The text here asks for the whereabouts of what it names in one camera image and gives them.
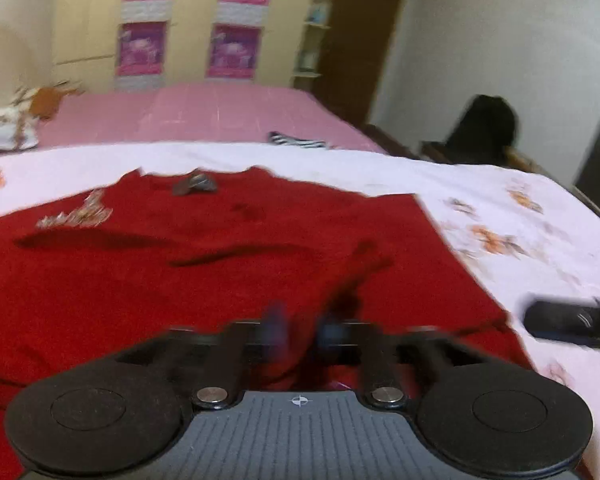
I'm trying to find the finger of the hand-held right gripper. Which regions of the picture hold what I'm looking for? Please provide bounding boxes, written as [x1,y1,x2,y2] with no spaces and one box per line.
[522,296,600,352]

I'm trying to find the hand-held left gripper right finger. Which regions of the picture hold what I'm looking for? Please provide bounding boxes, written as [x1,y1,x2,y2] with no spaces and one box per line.
[315,310,486,411]

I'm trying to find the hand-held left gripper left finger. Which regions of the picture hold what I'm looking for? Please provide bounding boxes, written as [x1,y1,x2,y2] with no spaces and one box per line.
[112,302,291,411]

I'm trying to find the red sweater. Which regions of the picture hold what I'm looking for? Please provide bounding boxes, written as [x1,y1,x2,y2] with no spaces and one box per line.
[0,165,536,480]

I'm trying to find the white floral blanket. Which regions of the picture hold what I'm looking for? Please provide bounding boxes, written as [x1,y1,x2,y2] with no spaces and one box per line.
[0,141,600,480]

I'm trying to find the black white striped cloth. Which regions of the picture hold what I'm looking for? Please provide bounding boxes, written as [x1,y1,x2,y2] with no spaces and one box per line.
[267,131,331,151]

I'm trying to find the black bag on chair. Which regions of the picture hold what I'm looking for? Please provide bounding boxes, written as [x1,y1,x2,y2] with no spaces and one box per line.
[447,94,518,166]

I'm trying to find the pink bedsheet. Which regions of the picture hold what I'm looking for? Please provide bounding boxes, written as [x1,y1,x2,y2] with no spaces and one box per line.
[30,84,388,153]

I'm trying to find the brown wooden door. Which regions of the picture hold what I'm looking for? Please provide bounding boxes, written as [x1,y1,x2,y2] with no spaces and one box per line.
[312,0,406,121]

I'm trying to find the cream open shelf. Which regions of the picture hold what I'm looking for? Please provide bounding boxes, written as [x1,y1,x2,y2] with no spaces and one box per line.
[292,0,343,91]

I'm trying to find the orange cloth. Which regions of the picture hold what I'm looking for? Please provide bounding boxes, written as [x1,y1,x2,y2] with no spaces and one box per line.
[30,84,85,121]

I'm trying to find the white brown patterned pillow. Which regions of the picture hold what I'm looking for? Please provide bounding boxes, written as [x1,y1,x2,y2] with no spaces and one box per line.
[0,87,42,153]

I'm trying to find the cream wardrobe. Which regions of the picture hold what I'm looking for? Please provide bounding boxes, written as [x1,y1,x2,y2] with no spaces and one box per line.
[50,0,331,93]

